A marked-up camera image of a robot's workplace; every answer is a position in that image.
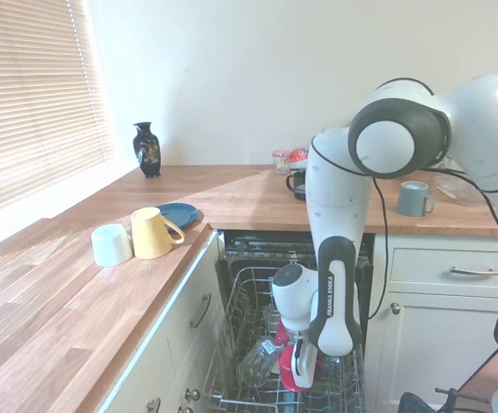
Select built-in dishwasher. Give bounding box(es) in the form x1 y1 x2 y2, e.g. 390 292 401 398
213 230 377 413

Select white mug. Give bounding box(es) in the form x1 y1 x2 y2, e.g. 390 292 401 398
90 223 134 268

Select yellow mug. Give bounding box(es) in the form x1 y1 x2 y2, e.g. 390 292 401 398
130 206 186 261

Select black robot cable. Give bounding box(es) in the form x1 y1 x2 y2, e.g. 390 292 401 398
420 165 498 280
366 171 391 320

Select clear plastic container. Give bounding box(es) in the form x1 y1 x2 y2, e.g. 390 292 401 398
435 157 484 203

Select grey wire dishwasher rack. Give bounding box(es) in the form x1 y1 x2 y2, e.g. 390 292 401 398
202 266 366 413

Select clear drinking glass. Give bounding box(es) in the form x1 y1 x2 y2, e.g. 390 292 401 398
238 336 280 388

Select white cabinet door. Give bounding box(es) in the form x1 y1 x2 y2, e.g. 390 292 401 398
384 292 498 413

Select jar with red checked lid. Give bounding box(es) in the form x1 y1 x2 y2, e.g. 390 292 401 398
272 149 292 176

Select red speckled enamel mug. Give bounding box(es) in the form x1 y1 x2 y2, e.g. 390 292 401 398
278 342 306 393

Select metal drawer handle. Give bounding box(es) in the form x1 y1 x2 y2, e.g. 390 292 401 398
450 266 498 277

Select cream window blinds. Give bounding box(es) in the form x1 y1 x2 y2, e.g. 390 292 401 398
0 0 116 223

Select dark blue painted vase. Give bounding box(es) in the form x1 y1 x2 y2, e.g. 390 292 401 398
132 121 163 179

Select curved metal cabinet handle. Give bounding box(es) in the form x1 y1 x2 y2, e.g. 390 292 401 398
189 292 213 330

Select red packet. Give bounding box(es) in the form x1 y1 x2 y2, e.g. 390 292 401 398
289 147 310 170

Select black metal stand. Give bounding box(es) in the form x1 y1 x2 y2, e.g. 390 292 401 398
398 299 498 413

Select black mug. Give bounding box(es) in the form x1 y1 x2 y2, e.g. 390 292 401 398
286 170 309 201

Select white cabinet drawer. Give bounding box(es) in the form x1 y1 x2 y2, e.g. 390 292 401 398
389 247 498 290

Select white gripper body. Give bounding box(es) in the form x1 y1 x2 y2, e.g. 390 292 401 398
290 338 319 391

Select blue plate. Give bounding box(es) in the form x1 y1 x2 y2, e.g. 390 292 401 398
157 202 203 233

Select grey mug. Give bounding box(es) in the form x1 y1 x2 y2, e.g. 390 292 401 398
396 180 435 218

